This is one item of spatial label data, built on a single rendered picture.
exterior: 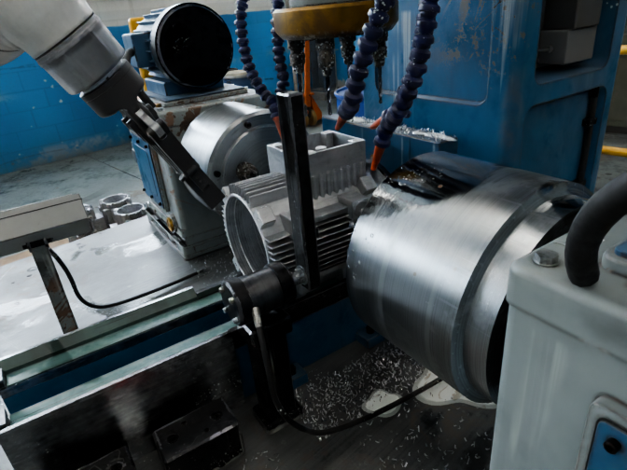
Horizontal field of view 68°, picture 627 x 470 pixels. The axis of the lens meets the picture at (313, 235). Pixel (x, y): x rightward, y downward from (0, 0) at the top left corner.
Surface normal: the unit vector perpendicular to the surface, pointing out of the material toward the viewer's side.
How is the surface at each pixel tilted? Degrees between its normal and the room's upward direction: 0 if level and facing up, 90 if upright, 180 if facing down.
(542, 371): 90
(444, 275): 62
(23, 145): 90
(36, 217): 51
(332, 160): 90
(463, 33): 90
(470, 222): 35
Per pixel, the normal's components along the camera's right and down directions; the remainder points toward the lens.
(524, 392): -0.83, 0.30
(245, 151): 0.55, 0.32
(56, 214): 0.37, -0.32
